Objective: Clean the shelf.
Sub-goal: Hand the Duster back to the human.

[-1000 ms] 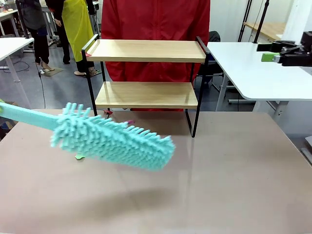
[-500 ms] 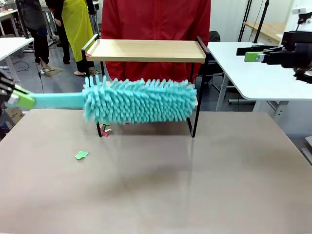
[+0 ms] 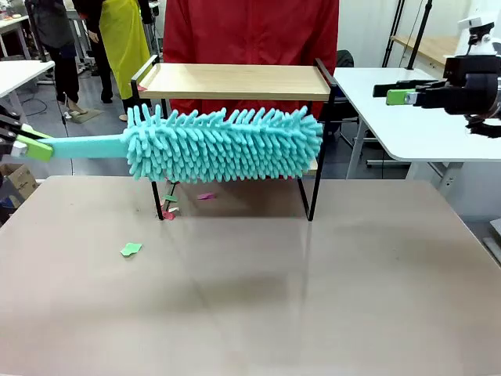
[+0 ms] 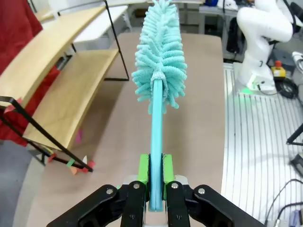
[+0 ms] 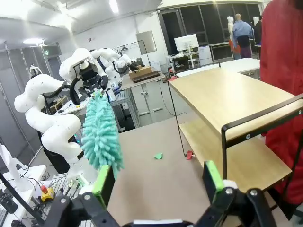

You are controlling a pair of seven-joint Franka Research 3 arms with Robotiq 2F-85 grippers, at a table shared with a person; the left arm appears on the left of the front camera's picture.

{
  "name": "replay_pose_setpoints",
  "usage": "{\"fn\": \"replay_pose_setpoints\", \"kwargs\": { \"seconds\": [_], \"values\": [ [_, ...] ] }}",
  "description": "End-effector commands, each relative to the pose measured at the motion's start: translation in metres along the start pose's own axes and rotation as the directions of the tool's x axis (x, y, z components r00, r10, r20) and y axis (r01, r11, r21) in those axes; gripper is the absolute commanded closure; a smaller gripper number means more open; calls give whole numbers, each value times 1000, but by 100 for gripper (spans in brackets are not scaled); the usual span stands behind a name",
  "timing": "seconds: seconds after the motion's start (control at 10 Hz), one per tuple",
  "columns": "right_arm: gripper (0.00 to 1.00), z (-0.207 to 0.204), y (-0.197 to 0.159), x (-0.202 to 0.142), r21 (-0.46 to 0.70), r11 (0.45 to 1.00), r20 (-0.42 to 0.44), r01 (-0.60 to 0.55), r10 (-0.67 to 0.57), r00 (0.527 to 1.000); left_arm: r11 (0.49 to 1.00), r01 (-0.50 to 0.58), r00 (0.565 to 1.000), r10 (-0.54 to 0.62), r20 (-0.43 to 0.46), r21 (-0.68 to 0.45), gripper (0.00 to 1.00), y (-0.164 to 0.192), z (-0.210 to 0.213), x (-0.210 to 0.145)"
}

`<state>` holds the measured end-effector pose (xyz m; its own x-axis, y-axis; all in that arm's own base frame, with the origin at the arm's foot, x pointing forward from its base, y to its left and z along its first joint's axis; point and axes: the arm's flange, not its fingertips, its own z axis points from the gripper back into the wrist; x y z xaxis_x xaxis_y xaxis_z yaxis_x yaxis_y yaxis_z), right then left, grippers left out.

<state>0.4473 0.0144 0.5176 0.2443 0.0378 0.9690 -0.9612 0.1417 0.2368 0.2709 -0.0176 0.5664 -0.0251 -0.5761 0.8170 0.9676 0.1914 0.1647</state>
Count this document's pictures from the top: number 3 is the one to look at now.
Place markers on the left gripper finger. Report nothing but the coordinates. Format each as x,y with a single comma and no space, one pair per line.
39,152
35,131

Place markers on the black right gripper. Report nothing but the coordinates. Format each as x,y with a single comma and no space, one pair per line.
481,90

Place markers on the teal chenille duster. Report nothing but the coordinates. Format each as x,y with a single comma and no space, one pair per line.
219,149

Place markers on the brown cardboard box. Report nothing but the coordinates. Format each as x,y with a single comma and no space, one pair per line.
21,180

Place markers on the large white table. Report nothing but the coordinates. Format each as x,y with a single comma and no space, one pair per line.
391,129

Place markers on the light wooden table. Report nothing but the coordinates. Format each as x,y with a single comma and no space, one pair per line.
430,49

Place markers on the thin black tripod stand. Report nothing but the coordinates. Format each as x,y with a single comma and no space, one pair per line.
391,43

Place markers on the thick black pole stand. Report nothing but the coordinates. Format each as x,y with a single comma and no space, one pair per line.
419,39

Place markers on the grey floor mat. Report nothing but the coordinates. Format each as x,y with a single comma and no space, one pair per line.
88,114

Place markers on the small white table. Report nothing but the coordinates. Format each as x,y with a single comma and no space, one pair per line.
19,72

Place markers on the black clamp pole stand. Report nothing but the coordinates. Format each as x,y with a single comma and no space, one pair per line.
46,61

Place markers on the black chair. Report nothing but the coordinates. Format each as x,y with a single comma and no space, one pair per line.
344,60

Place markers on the person in dark clothes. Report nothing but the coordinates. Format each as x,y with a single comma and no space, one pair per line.
58,23

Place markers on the white background workbench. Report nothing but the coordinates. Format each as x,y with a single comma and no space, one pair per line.
11,23

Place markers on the person in yellow apron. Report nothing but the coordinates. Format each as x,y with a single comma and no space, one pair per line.
125,39

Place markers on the large green paper scrap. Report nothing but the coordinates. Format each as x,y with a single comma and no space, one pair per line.
131,249

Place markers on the person in red jacket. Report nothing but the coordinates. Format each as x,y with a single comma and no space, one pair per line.
250,35

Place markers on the magenta paper scrap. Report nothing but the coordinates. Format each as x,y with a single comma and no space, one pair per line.
205,196

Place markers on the right camera mount bracket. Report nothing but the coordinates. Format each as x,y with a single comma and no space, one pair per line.
480,45

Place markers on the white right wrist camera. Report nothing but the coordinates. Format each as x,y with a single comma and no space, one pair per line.
475,20

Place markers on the aluminium frame rail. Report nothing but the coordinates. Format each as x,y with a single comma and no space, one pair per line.
495,243

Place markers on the two-tier wooden shelf black frame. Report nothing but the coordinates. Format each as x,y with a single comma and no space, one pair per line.
235,80

